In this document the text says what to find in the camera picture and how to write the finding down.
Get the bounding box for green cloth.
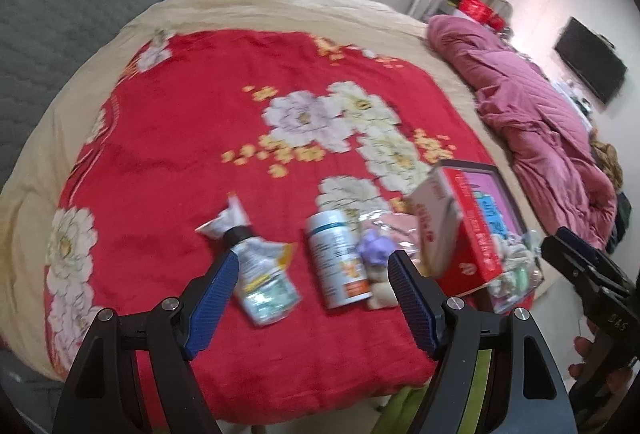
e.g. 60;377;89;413
380;349;496;434

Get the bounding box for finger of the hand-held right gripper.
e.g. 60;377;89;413
541;236;601;297
555;226;632;285

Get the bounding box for white plush toy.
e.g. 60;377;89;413
365;261;401;309

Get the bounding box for shallow box with pink print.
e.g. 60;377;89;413
440;159;546;315

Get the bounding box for black wall television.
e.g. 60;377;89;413
554;17;628;105

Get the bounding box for grey quilted headboard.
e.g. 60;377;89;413
0;0;201;185

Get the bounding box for red cardboard box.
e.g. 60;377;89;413
407;166;505;297

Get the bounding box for clear bag with green sponge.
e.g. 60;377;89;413
487;231;546;315

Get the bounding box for beige bed sheet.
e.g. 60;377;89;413
0;0;566;380

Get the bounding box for red gift bags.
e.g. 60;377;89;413
457;0;506;32

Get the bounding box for white supplement bottle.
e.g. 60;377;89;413
305;210;373;309

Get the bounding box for purple scrunchie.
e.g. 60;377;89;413
357;231;401;267

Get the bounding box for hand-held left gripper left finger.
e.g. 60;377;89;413
52;248;241;434

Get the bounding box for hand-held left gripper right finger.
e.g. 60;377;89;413
387;250;571;434

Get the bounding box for brown patterned cloth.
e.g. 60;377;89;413
590;141;623;189

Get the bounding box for red floral blanket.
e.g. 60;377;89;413
44;30;506;425

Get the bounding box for person's right hand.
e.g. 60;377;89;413
567;319;636;397

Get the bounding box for purple toy in plastic bag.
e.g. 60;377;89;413
370;211;423;249

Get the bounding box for white spray bottle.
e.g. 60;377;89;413
195;193;303;327

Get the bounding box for pink quilt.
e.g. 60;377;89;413
425;14;618;249

